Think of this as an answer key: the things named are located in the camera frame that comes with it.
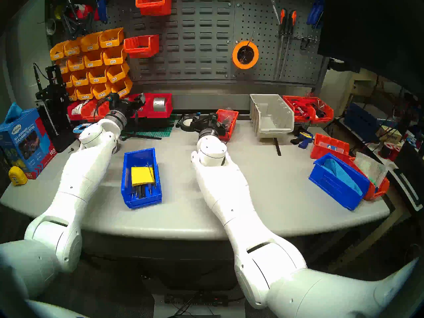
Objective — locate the red bin with white bag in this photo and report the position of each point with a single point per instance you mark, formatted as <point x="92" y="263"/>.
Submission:
<point x="71" y="117"/>

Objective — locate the blue spring clamps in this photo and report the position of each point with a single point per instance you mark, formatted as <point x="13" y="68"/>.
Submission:
<point x="314" y="12"/>

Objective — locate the blue cloth in dispenser box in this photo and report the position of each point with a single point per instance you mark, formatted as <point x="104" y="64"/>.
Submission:
<point x="14" y="112"/>

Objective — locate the blue bin with hand tools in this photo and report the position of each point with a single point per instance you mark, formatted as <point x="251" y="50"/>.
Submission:
<point x="142" y="202"/>

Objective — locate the yellow bin labelled M3X8 BAD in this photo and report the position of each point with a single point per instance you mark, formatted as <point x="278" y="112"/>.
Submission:
<point x="73" y="49"/>

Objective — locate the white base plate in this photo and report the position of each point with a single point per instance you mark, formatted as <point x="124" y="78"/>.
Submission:
<point x="162" y="312"/>

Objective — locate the yellow tape measure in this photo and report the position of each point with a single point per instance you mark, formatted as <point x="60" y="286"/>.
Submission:
<point x="17" y="176"/>

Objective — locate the black monitor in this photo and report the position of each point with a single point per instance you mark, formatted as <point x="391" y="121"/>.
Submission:
<point x="371" y="29"/>

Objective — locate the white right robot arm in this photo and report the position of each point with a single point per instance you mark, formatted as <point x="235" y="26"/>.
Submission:
<point x="225" y="188"/>

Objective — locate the yellow bin labelled M4-6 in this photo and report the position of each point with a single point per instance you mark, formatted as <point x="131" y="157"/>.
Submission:
<point x="94" y="62"/>

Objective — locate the yellow bin labelled M3X6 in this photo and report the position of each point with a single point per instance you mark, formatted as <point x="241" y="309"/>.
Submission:
<point x="111" y="41"/>

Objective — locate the yellow screw bin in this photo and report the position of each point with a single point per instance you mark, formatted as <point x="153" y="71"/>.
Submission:
<point x="63" y="67"/>
<point x="58" y="52"/>
<point x="68" y="81"/>
<point x="72" y="95"/>

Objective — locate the red white tape roll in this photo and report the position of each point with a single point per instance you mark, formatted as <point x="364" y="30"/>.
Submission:
<point x="81" y="11"/>

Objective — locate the red plastic storage bin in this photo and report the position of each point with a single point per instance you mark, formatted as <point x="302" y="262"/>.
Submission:
<point x="141" y="112"/>
<point x="159" y="114"/>

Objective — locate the blue bin with cloth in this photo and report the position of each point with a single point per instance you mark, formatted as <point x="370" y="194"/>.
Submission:
<point x="334" y="188"/>

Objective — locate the red louvre-hung bin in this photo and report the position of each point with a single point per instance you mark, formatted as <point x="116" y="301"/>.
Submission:
<point x="154" y="9"/>
<point x="140" y="51"/>

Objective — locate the blue cleaning cloths box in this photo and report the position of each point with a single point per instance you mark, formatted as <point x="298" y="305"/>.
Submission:
<point x="23" y="141"/>

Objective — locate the black metal frame stand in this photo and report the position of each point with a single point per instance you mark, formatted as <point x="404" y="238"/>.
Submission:
<point x="54" y="102"/>

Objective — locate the white plastic bag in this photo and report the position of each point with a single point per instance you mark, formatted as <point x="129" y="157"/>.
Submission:
<point x="79" y="108"/>

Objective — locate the red bin with red tool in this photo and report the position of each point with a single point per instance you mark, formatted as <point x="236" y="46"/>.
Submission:
<point x="306" y="118"/>

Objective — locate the black power strip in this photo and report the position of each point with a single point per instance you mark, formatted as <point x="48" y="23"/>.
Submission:
<point x="195" y="300"/>

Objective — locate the black marker pen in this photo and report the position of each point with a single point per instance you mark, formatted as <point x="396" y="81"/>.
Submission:
<point x="152" y="176"/>

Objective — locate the red hand tool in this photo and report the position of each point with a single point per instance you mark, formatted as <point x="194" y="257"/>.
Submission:
<point x="299" y="108"/>

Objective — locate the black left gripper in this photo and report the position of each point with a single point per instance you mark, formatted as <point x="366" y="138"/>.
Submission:
<point x="127" y="108"/>

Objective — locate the orange-red bin with paper packet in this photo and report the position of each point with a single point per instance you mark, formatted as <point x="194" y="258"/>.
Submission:
<point x="381" y="189"/>

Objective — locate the orange tape roll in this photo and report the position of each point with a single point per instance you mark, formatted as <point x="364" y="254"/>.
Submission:
<point x="245" y="66"/>

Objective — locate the brown cardboard box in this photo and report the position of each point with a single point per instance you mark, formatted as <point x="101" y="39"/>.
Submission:
<point x="391" y="135"/>

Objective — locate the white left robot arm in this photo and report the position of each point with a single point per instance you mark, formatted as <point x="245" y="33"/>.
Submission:
<point x="79" y="178"/>

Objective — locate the yellow bin labelled M3-4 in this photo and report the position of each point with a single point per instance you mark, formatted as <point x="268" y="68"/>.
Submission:
<point x="114" y="59"/>

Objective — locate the yellow notepad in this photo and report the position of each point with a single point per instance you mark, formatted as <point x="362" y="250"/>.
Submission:
<point x="143" y="176"/>

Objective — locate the grey pegboard with yellow bins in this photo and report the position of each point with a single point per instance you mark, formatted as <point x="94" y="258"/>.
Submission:
<point x="116" y="14"/>

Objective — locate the grey pegboard with screwdrivers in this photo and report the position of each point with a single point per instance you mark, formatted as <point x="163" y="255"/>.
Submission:
<point x="265" y="74"/>

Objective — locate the grey hanging tape roll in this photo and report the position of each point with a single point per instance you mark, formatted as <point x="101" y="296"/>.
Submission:
<point x="46" y="27"/>

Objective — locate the yellow bin labelled M2.5-5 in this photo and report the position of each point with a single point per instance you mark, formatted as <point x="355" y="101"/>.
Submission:
<point x="102" y="93"/>

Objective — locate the long black rod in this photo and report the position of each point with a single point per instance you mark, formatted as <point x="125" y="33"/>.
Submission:
<point x="145" y="137"/>

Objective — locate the yellow bin labelled M2.5-6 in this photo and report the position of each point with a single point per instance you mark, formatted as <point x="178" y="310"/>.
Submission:
<point x="84" y="95"/>

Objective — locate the small red parts bin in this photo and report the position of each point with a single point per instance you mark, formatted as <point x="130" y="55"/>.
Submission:
<point x="233" y="128"/>

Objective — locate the grey louvred wall panel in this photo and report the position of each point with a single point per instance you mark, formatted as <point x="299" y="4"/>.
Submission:
<point x="198" y="39"/>

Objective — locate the yellow hanging tape roll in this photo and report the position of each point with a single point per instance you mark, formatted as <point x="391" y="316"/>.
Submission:
<point x="57" y="12"/>

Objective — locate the dark blue crate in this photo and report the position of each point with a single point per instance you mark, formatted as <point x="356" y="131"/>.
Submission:
<point x="361" y="122"/>

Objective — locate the red thread spool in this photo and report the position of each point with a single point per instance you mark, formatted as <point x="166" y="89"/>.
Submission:
<point x="386" y="151"/>

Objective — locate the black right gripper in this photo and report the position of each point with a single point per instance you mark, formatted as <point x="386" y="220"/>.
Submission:
<point x="213" y="122"/>

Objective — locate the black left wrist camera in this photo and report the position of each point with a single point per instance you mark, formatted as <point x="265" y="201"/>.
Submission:
<point x="114" y="98"/>

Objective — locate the yellow bin labelled M3-12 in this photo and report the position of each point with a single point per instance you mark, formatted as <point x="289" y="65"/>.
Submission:
<point x="80" y="81"/>

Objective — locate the red bin with blue label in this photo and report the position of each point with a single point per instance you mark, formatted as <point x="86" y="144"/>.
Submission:
<point x="319" y="151"/>

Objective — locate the blue yellow bar clamp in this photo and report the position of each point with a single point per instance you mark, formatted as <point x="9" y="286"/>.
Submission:
<point x="304" y="136"/>

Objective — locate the large white plastic bin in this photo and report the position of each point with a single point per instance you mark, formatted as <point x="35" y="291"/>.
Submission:
<point x="275" y="122"/>

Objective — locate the short black strip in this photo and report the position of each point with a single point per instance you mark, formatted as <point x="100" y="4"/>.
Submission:
<point x="277" y="146"/>

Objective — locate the green cutting mat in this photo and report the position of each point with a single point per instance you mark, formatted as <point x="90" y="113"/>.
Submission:
<point x="159" y="133"/>

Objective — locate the white paper packet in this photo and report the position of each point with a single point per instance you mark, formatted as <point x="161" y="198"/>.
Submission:
<point x="369" y="166"/>

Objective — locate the yellow bin labelled M4X4XS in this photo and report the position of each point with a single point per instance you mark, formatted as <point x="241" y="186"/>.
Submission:
<point x="77" y="65"/>

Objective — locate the orange-red plastic storage bin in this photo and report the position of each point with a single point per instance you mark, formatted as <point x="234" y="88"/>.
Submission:
<point x="104" y="111"/>
<point x="87" y="114"/>

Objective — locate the yellow bin labelled M4-0.7X6 HEX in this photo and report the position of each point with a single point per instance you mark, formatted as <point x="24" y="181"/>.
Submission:
<point x="122" y="88"/>

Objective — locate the silver duct tape roll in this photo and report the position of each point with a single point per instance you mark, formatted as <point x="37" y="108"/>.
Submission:
<point x="159" y="104"/>

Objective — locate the yellow bin labelled M3-8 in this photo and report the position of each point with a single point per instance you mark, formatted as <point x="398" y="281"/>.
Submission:
<point x="98" y="78"/>

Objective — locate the metal tool holder rail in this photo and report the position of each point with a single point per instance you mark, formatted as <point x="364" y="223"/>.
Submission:
<point x="298" y="38"/>

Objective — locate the yellow bin labelled M3-6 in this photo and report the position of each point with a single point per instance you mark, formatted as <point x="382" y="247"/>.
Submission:
<point x="117" y="77"/>

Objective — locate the black grey vise clamp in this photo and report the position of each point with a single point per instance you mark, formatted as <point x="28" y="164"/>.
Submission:
<point x="71" y="24"/>

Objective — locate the black tape roll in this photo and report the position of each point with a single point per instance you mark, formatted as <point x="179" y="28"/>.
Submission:
<point x="185" y="130"/>

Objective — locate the folded blue cloth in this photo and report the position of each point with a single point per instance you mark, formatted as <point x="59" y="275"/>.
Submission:
<point x="341" y="173"/>

